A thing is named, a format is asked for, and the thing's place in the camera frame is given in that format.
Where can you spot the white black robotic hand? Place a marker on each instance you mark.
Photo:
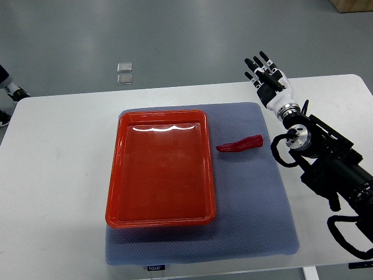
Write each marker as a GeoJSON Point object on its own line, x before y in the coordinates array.
{"type": "Point", "coordinates": [272, 86]}

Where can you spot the red chili pepper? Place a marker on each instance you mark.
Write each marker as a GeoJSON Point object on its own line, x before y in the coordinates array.
{"type": "Point", "coordinates": [245, 144]}

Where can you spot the red plastic tray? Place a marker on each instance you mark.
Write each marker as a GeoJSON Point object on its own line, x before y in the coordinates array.
{"type": "Point", "coordinates": [162, 172]}

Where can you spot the cardboard box corner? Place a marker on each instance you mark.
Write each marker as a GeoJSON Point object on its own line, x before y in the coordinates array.
{"type": "Point", "coordinates": [350, 6]}

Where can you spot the blue-grey textured mat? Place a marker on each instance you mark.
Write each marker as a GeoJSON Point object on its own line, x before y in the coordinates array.
{"type": "Point", "coordinates": [253, 215]}

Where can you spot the upper clear floor plate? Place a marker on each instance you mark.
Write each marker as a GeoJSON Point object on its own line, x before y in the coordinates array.
{"type": "Point", "coordinates": [124, 67]}

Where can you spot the white table leg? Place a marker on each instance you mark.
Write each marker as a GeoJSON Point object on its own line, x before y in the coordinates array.
{"type": "Point", "coordinates": [310, 273]}

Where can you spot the black table label right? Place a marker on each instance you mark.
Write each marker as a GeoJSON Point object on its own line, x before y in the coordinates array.
{"type": "Point", "coordinates": [360, 265]}

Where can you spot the black table label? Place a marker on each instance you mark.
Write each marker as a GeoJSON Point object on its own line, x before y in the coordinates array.
{"type": "Point", "coordinates": [156, 268]}
{"type": "Point", "coordinates": [360, 265]}

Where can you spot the black table label centre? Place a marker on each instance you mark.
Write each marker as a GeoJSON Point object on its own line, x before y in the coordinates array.
{"type": "Point", "coordinates": [156, 268]}

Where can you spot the person's shoe lower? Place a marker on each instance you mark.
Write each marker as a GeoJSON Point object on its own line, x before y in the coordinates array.
{"type": "Point", "coordinates": [4, 119]}

